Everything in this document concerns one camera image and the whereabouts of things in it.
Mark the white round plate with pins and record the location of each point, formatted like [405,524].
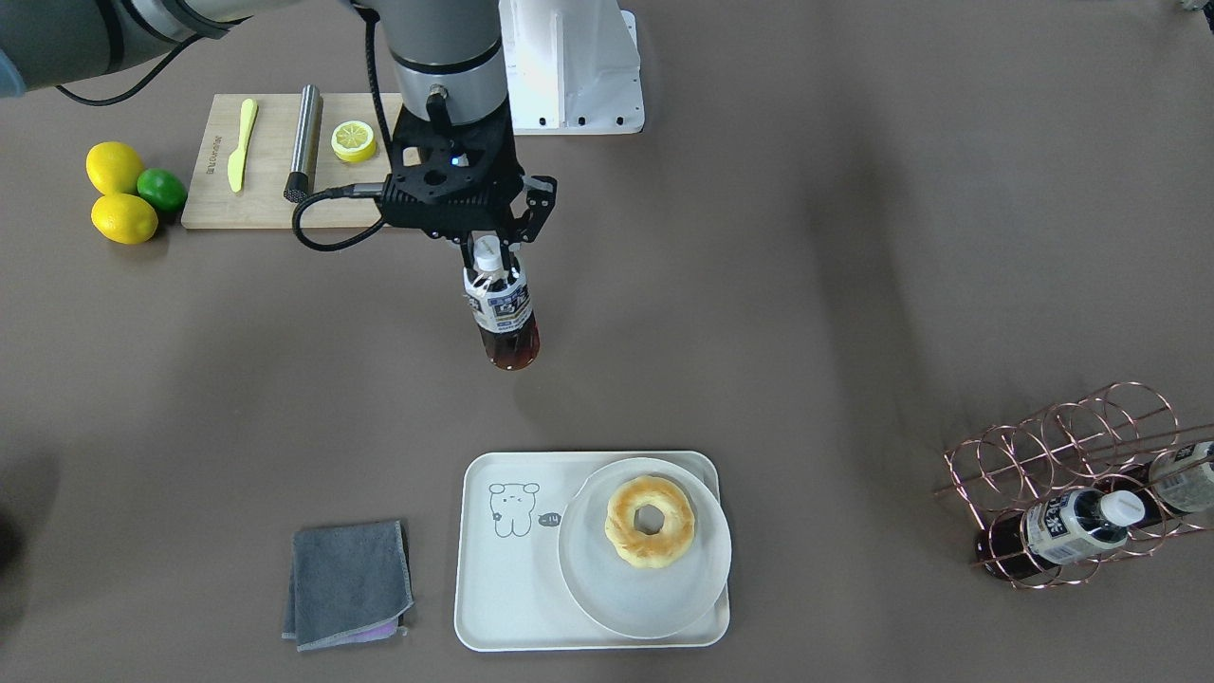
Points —
[643,603]

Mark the wooden cutting board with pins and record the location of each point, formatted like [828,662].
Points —
[261,205]

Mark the steel muddler with black tip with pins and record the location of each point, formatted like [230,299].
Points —
[299,181]

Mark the yellow lemon lower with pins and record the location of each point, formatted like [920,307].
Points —
[124,218]

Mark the yellow lemon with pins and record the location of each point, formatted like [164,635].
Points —
[124,218]
[114,167]

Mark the tea bottle white cap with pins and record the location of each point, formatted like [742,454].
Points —
[502,309]

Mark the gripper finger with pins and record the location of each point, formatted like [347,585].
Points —
[469,255]
[509,253]

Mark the green lime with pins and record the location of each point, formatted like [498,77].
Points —
[162,189]

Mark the glazed donut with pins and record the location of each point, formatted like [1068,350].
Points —
[649,522]

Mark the white serving tray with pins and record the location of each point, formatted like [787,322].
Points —
[509,591]

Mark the grey folded cloth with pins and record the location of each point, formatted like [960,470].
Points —
[348,584]

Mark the half lemon slice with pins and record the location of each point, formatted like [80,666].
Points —
[353,141]

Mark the yellow plastic knife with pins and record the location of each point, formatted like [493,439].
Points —
[236,165]

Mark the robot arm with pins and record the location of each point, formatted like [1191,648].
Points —
[448,55]

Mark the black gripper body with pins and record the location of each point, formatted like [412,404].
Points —
[538,201]

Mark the copper wire bottle rack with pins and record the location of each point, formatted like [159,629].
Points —
[1071,445]

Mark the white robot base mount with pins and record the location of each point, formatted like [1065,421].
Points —
[573,68]

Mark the yellow lemon upper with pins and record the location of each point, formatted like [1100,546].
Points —
[114,167]

